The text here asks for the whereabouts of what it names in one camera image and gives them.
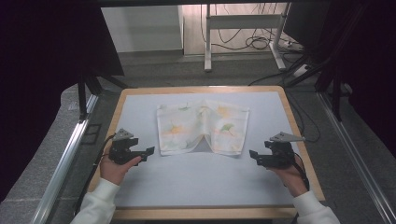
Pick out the black floor plate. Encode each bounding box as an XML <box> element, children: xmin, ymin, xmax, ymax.
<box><xmin>80</xmin><ymin>123</ymin><xmax>103</xmax><ymax>146</ymax></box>

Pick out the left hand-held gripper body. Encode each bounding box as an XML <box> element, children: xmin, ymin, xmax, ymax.
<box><xmin>107</xmin><ymin>128</ymin><xmax>139</xmax><ymax>166</ymax></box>

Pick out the black metal stand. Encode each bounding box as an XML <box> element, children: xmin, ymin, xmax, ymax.
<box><xmin>283</xmin><ymin>55</ymin><xmax>344</xmax><ymax>123</ymax></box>
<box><xmin>77</xmin><ymin>74</ymin><xmax>129</xmax><ymax>121</ymax></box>

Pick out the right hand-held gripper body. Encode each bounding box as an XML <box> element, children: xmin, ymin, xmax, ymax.
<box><xmin>257</xmin><ymin>131</ymin><xmax>307</xmax><ymax>171</ymax></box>

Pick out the aluminium rail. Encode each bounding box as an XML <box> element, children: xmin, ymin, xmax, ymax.
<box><xmin>317</xmin><ymin>91</ymin><xmax>396</xmax><ymax>224</ymax></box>
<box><xmin>30</xmin><ymin>93</ymin><xmax>100</xmax><ymax>224</ymax></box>

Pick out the black curtain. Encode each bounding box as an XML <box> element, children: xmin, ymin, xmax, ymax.
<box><xmin>311</xmin><ymin>0</ymin><xmax>396</xmax><ymax>158</ymax></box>
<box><xmin>0</xmin><ymin>0</ymin><xmax>126</xmax><ymax>203</ymax></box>

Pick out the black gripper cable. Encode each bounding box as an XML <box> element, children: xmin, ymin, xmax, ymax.
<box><xmin>74</xmin><ymin>133</ymin><xmax>118</xmax><ymax>217</ymax></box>
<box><xmin>291</xmin><ymin>151</ymin><xmax>311</xmax><ymax>192</ymax></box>

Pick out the white table mat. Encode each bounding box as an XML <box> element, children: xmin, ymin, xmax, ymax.
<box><xmin>113</xmin><ymin>91</ymin><xmax>313</xmax><ymax>209</ymax></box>

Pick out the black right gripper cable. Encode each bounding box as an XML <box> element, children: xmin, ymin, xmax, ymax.
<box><xmin>291</xmin><ymin>151</ymin><xmax>311</xmax><ymax>192</ymax></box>

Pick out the person's left hand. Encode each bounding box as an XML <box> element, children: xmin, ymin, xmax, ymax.
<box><xmin>99</xmin><ymin>148</ymin><xmax>143</xmax><ymax>187</ymax></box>

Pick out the person's right hand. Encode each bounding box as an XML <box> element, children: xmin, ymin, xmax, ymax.
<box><xmin>267</xmin><ymin>153</ymin><xmax>309</xmax><ymax>198</ymax></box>

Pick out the tangle of black floor cables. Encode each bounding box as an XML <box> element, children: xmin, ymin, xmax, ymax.
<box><xmin>200</xmin><ymin>3</ymin><xmax>301</xmax><ymax>52</ymax></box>

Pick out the white cabinet panel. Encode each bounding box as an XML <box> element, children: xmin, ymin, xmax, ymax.
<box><xmin>100</xmin><ymin>5</ymin><xmax>185</xmax><ymax>53</ymax></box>

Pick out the white metal desk frame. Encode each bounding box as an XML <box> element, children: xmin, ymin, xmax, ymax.
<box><xmin>203</xmin><ymin>3</ymin><xmax>288</xmax><ymax>74</ymax></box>

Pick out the white floral cloth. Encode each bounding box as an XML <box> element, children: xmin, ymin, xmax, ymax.
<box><xmin>156</xmin><ymin>99</ymin><xmax>250</xmax><ymax>157</ymax></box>

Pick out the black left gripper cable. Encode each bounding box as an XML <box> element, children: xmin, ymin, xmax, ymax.
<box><xmin>74</xmin><ymin>133</ymin><xmax>118</xmax><ymax>217</ymax></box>

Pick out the long black floor cable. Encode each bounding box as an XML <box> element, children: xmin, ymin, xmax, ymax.
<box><xmin>247</xmin><ymin>70</ymin><xmax>322</xmax><ymax>144</ymax></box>

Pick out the white power strip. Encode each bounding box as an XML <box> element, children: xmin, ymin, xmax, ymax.
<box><xmin>292</xmin><ymin>63</ymin><xmax>313</xmax><ymax>78</ymax></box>

